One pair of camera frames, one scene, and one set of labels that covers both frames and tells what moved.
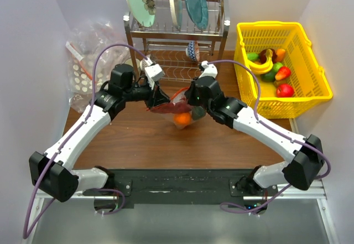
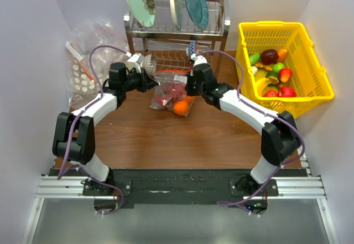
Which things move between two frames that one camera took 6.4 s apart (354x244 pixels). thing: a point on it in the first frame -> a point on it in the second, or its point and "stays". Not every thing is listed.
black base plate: [215, 186] stays
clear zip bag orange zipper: [182, 113] -> [170, 93]
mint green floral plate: [141, 1] stays
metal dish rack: [186, 54] stays
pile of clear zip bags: [83, 41] stays
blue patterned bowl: [191, 50] stays
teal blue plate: [196, 3] stays
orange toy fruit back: [280, 53] stays
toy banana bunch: [264, 68] -> [260, 83]
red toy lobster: [171, 107] -> [176, 91]
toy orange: [182, 118] -> [181, 107]
